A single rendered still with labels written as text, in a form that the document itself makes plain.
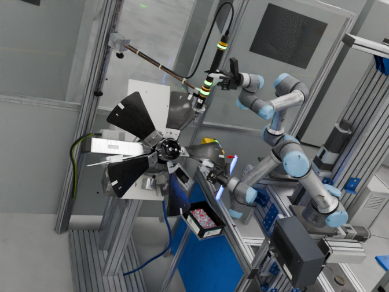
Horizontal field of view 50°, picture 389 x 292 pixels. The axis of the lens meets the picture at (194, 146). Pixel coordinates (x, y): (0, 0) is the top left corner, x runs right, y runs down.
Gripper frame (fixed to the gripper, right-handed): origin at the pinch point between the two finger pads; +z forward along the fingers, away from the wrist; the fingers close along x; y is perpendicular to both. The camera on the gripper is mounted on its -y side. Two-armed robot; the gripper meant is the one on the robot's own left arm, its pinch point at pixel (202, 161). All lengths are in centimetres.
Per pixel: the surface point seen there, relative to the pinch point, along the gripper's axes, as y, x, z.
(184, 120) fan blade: -2.2, -15.2, 18.4
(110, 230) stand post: 6, 90, 46
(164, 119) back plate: -12.0, -1.4, 37.3
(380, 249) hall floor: -228, 145, -127
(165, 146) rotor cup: 15.8, -7.0, 15.3
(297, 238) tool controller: 19, -8, -65
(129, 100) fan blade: 21, -23, 41
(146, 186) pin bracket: 19.9, 20.9, 17.9
